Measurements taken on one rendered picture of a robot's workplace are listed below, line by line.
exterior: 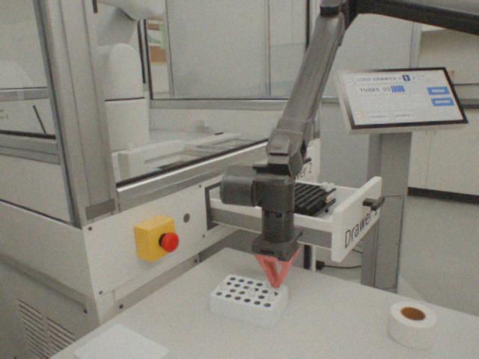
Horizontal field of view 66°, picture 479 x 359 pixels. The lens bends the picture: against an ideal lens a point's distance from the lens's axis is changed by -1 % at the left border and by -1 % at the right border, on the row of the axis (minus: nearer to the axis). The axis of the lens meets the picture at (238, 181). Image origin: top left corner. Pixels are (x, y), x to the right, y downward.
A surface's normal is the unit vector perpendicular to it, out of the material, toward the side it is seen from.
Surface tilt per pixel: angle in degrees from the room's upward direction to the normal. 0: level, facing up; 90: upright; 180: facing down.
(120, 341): 0
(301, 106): 42
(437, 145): 90
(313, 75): 47
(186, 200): 90
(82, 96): 90
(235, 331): 0
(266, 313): 90
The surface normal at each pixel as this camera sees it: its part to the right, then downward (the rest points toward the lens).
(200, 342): -0.04, -0.96
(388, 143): 0.10, 0.26
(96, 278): 0.82, 0.12
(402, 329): -0.79, 0.19
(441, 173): -0.58, 0.24
